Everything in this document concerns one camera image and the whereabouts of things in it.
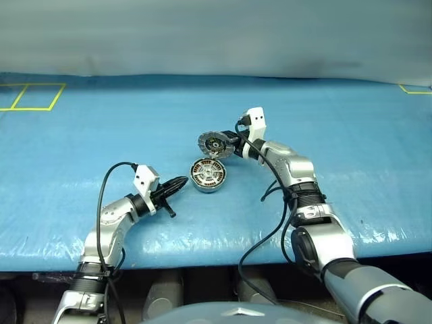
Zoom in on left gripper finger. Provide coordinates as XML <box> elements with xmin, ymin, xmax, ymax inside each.
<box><xmin>159</xmin><ymin>175</ymin><xmax>188</xmax><ymax>190</ymax></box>
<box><xmin>161</xmin><ymin>178</ymin><xmax>190</xmax><ymax>201</ymax></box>

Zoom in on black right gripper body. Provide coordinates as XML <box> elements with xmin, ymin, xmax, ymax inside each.
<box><xmin>234</xmin><ymin>129</ymin><xmax>253</xmax><ymax>159</ymax></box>

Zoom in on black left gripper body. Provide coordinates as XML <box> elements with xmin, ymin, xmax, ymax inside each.
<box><xmin>148</xmin><ymin>187</ymin><xmax>177</xmax><ymax>219</ymax></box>

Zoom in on silver finned rotor disc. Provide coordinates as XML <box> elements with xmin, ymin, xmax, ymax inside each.
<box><xmin>197</xmin><ymin>130</ymin><xmax>236</xmax><ymax>163</ymax></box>

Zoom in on motor stator with copper windings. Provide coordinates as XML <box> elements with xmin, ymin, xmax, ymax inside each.
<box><xmin>188</xmin><ymin>157</ymin><xmax>227</xmax><ymax>194</ymax></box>

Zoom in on grey rounded cylinder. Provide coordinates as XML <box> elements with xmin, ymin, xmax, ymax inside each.
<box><xmin>142</xmin><ymin>269</ymin><xmax>185</xmax><ymax>321</ymax></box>
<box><xmin>236</xmin><ymin>272</ymin><xmax>278</xmax><ymax>305</ymax></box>

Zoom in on blue plastic table cover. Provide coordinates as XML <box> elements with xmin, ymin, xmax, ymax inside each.
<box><xmin>0</xmin><ymin>71</ymin><xmax>432</xmax><ymax>271</ymax></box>

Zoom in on grey robot torso with logo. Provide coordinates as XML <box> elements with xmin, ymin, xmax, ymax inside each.
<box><xmin>140</xmin><ymin>301</ymin><xmax>338</xmax><ymax>324</ymax></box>

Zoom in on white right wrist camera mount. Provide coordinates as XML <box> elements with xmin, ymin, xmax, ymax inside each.
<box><xmin>240</xmin><ymin>107</ymin><xmax>269</xmax><ymax>160</ymax></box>

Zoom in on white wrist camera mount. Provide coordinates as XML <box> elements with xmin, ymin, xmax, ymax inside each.
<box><xmin>240</xmin><ymin>107</ymin><xmax>269</xmax><ymax>160</ymax></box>
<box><xmin>132</xmin><ymin>164</ymin><xmax>161</xmax><ymax>217</ymax></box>

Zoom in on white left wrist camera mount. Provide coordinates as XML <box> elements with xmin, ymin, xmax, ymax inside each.
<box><xmin>132</xmin><ymin>164</ymin><xmax>161</xmax><ymax>217</ymax></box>

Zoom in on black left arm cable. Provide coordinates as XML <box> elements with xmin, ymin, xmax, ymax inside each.
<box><xmin>96</xmin><ymin>162</ymin><xmax>140</xmax><ymax>324</ymax></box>

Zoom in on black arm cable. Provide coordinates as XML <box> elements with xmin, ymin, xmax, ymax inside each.
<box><xmin>96</xmin><ymin>162</ymin><xmax>140</xmax><ymax>324</ymax></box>
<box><xmin>234</xmin><ymin>115</ymin><xmax>298</xmax><ymax>305</ymax></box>

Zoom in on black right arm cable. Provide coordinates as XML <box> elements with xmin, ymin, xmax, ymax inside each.
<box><xmin>234</xmin><ymin>115</ymin><xmax>298</xmax><ymax>305</ymax></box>

